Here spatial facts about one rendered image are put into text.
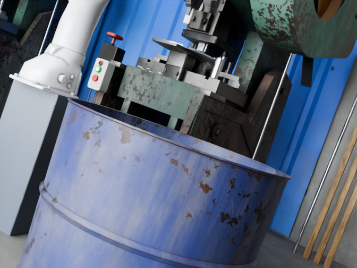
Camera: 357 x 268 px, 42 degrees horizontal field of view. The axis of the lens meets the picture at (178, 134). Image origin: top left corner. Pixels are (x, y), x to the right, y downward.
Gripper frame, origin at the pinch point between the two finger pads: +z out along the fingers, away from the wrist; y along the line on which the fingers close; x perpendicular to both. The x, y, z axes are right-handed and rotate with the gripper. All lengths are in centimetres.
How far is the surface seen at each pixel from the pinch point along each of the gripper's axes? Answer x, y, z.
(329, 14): 42, -45, -24
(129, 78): -15.6, 5.5, 33.4
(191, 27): -2.5, -8.3, 3.1
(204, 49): 2.1, -17.3, 9.4
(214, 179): 87, 106, 44
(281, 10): 42.2, 5.5, -8.3
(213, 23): 6.1, -10.8, -1.7
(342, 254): 71, -131, 91
